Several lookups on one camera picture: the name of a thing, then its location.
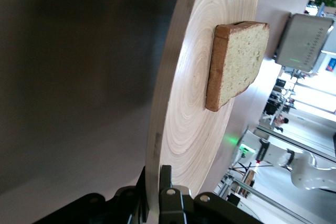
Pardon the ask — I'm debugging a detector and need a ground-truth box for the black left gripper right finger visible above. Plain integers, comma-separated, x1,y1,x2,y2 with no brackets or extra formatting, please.
157,165,195,224

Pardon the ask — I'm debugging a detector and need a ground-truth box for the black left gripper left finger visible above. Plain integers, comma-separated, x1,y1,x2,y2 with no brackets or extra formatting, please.
104,166,148,224

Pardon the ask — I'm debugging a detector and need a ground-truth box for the round wooden plate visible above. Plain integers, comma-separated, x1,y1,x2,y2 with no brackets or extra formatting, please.
145,0,263,213

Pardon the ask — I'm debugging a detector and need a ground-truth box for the brown bread slice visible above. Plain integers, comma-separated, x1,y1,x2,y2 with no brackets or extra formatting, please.
205,21,270,112

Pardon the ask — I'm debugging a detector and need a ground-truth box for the silver two-slot toaster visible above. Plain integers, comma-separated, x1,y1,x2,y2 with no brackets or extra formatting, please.
274,13,334,72

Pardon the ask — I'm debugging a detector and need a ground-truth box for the distant person with dark hair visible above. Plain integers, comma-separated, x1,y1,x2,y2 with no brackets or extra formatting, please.
274,118,289,133

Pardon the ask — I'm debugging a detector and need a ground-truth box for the aluminium extrusion frame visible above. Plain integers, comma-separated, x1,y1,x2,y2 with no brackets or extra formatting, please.
214,174,313,224

